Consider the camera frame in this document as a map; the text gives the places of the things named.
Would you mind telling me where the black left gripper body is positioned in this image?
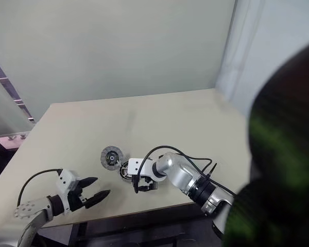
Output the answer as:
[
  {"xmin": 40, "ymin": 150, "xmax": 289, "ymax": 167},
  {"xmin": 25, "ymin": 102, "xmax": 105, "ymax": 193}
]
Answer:
[{"xmin": 66, "ymin": 184, "xmax": 90, "ymax": 213}]

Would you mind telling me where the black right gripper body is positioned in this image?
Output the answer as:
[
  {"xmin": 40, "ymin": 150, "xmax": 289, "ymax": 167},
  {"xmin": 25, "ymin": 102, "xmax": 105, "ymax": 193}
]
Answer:
[{"xmin": 130, "ymin": 174, "xmax": 158, "ymax": 192}]

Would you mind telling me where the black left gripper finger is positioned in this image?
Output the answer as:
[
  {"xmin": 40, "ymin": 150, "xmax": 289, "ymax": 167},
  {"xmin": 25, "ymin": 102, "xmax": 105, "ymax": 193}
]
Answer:
[
  {"xmin": 82, "ymin": 189, "xmax": 111, "ymax": 209},
  {"xmin": 78, "ymin": 176, "xmax": 98, "ymax": 192}
]

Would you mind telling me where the small grey round object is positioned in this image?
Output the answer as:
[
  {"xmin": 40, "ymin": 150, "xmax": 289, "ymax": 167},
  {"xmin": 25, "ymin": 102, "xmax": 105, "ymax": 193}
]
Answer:
[{"xmin": 118, "ymin": 163, "xmax": 133, "ymax": 182}]

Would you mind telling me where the black furniture piece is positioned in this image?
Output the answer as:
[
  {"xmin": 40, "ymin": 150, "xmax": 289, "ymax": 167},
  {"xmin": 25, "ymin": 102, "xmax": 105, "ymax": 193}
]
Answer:
[{"xmin": 0, "ymin": 131, "xmax": 24, "ymax": 192}]

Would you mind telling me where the frosted glass panel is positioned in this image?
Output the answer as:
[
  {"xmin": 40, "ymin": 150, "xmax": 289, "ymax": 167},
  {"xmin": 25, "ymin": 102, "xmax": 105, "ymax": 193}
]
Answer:
[{"xmin": 0, "ymin": 65, "xmax": 34, "ymax": 137}]

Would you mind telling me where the dark slatted strip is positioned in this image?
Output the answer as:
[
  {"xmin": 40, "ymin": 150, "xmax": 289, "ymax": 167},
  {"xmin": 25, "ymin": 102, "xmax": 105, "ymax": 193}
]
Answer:
[{"xmin": 0, "ymin": 51, "xmax": 36, "ymax": 124}]

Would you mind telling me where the dark blurred rounded shape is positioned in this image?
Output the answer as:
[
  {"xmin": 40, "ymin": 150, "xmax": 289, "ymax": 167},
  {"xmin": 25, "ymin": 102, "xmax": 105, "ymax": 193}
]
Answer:
[{"xmin": 221, "ymin": 37, "xmax": 309, "ymax": 247}]

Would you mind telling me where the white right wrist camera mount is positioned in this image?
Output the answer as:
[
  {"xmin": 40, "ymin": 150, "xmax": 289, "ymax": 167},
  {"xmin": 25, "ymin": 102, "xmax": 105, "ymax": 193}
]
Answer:
[{"xmin": 128, "ymin": 157, "xmax": 157, "ymax": 185}]

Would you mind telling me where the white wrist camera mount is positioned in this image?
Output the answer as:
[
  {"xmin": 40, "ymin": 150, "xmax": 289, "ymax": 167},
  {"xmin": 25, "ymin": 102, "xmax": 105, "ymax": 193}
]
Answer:
[
  {"xmin": 55, "ymin": 168, "xmax": 79, "ymax": 215},
  {"xmin": 128, "ymin": 157, "xmax": 157, "ymax": 185}
]

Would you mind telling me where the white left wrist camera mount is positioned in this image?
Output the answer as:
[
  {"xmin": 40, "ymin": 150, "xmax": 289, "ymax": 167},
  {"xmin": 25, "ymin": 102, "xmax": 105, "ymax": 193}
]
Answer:
[{"xmin": 55, "ymin": 168, "xmax": 79, "ymax": 215}]

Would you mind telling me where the black table frame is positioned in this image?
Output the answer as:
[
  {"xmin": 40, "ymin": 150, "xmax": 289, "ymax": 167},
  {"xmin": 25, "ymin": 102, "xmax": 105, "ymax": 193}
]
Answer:
[{"xmin": 36, "ymin": 202, "xmax": 216, "ymax": 247}]

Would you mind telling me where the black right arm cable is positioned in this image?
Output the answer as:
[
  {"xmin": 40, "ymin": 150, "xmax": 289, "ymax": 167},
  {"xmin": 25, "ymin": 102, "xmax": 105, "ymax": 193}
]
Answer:
[{"xmin": 138, "ymin": 146, "xmax": 237, "ymax": 196}]

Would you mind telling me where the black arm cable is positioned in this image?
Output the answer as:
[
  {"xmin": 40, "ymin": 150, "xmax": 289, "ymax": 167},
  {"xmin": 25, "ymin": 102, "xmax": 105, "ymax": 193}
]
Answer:
[
  {"xmin": 17, "ymin": 168, "xmax": 63, "ymax": 206},
  {"xmin": 138, "ymin": 146, "xmax": 237, "ymax": 196}
]

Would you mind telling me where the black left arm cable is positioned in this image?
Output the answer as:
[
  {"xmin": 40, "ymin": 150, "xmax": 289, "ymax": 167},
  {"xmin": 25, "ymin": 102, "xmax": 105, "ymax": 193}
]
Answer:
[{"xmin": 17, "ymin": 168, "xmax": 63, "ymax": 206}]

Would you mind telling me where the black cable tie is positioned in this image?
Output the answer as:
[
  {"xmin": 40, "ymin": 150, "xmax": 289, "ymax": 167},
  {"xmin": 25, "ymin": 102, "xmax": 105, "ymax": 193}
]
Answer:
[{"xmin": 208, "ymin": 162, "xmax": 218, "ymax": 179}]

